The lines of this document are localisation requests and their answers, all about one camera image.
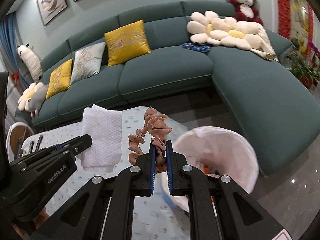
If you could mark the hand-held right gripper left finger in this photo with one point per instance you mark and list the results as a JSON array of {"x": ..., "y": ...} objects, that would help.
[{"x": 153, "y": 165}]

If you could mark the white plush toy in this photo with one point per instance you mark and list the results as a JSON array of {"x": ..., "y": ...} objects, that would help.
[{"x": 31, "y": 62}]

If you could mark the flower shaped cushion right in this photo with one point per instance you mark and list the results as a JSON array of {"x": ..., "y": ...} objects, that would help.
[{"x": 265, "y": 45}]

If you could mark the dark blue patterned cloth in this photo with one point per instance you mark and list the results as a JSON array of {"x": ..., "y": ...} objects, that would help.
[{"x": 195, "y": 47}]

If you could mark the red hanging decoration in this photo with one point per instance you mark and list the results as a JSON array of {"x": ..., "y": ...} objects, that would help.
[{"x": 283, "y": 7}]

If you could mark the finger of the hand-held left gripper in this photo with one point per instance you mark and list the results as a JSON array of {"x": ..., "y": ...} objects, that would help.
[
  {"x": 50, "y": 151},
  {"x": 80, "y": 143}
]

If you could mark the green sofa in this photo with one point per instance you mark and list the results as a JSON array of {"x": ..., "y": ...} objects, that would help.
[{"x": 162, "y": 75}]

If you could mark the grey plush toy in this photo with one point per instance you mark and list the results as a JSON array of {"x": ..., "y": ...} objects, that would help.
[{"x": 37, "y": 100}]

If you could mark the large yellow pillow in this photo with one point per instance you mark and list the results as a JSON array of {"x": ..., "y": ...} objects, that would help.
[{"x": 127, "y": 45}]

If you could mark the red and white teddy bear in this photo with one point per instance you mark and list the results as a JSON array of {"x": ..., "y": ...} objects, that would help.
[{"x": 245, "y": 7}]

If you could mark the small yellow pillow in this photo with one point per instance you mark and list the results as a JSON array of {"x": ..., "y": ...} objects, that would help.
[{"x": 58, "y": 80}]

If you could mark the blue curtain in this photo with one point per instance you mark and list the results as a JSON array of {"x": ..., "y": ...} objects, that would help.
[{"x": 10, "y": 45}]

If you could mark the black pen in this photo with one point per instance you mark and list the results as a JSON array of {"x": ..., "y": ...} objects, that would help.
[
  {"x": 40, "y": 142},
  {"x": 31, "y": 147}
]

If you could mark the small framed wall painting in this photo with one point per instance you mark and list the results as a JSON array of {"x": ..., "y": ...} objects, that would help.
[{"x": 52, "y": 2}]

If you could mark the white dotted paper towel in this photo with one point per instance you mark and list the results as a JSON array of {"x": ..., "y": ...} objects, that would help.
[{"x": 102, "y": 135}]

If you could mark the potted plant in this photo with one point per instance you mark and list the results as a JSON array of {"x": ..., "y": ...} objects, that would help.
[{"x": 303, "y": 70}]

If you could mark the pink polka dot scrunchie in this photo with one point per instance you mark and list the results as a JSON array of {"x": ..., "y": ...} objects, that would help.
[{"x": 156, "y": 127}]

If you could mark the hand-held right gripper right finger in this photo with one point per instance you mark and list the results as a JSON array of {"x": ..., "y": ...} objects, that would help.
[{"x": 169, "y": 165}]

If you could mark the pale grey embroidered pillow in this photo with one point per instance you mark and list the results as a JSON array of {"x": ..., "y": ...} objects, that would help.
[{"x": 86, "y": 62}]

